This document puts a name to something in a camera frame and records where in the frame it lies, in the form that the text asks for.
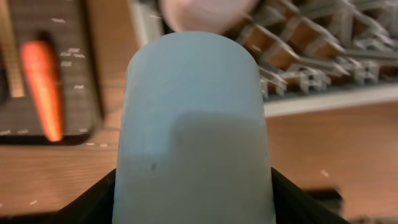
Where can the pink cup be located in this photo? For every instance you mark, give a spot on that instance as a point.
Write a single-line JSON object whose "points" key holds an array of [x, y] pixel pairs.
{"points": [[214, 16]]}

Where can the grey dishwasher rack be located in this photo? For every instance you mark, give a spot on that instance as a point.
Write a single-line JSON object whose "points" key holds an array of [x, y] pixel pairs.
{"points": [[312, 55]]}

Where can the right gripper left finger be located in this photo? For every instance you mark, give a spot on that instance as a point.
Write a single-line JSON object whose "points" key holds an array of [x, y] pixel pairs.
{"points": [[95, 206]]}

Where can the wooden chopstick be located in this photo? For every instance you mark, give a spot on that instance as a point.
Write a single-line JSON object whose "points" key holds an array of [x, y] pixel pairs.
{"points": [[11, 53]]}

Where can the orange carrot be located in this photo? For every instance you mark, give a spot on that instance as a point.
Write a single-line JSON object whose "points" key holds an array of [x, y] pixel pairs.
{"points": [[39, 63]]}

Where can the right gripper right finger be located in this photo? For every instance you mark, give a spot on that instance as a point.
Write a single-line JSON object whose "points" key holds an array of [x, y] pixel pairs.
{"points": [[296, 206]]}

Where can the light blue cup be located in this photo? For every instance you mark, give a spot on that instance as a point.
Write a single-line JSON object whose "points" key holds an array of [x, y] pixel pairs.
{"points": [[193, 138]]}

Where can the brown serving tray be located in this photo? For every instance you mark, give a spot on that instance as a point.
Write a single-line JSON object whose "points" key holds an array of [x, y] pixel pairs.
{"points": [[64, 25]]}

